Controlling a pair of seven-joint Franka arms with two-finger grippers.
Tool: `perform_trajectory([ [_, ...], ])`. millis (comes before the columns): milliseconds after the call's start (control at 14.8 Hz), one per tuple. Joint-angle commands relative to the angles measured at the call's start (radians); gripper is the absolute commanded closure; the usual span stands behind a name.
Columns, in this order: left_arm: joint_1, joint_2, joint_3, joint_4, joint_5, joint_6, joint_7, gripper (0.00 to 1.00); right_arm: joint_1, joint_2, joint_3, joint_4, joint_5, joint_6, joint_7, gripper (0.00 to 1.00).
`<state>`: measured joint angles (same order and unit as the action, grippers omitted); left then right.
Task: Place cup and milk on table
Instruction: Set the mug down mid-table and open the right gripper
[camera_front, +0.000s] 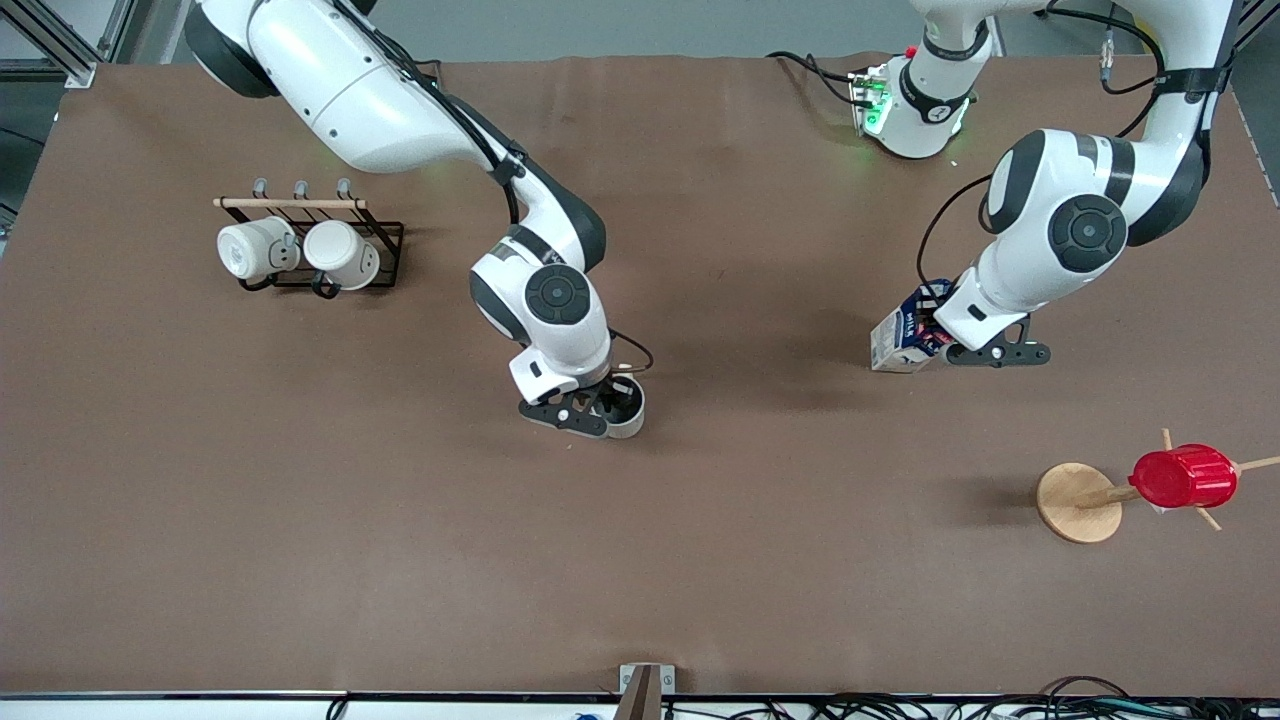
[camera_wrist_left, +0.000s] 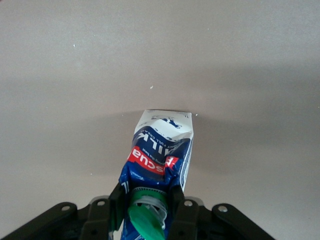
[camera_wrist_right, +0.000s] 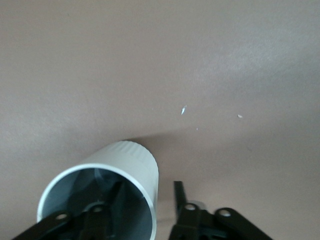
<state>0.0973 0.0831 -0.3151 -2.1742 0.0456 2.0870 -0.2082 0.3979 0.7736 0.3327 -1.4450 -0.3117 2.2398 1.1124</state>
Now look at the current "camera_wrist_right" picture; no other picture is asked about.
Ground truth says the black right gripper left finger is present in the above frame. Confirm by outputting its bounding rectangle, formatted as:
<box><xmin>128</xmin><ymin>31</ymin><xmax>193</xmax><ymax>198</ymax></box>
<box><xmin>11</xmin><ymin>180</ymin><xmax>126</xmax><ymax>240</ymax></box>

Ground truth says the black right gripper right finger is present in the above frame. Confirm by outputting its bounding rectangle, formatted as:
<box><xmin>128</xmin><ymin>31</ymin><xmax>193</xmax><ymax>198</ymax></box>
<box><xmin>169</xmin><ymin>180</ymin><xmax>272</xmax><ymax>240</ymax></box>

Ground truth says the beige ribbed mug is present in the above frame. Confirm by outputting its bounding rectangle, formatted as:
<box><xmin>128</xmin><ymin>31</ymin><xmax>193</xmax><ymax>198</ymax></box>
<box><xmin>36</xmin><ymin>140</ymin><xmax>160</xmax><ymax>240</ymax></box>

